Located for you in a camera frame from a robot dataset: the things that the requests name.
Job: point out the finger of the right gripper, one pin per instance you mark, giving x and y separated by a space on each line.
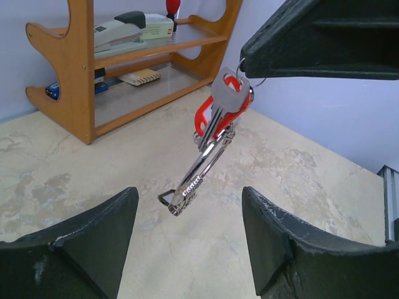
328 39

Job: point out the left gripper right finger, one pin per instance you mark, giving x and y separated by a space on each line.
291 258

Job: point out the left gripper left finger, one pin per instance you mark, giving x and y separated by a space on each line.
80 257

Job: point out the large silver keyring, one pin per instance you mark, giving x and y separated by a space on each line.
176 200

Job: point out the silver key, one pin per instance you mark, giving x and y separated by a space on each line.
225 100

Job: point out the wooden shelf rack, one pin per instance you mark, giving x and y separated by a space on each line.
93 101

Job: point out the strip of staples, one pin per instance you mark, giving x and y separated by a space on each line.
140 77

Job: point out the white staples box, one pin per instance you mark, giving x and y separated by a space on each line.
157 26

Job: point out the grey black stapler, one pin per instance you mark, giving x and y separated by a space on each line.
120 35

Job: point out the aluminium table edge rail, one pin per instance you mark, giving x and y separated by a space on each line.
390 193

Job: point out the black red-handled tool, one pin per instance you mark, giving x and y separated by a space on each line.
172 7

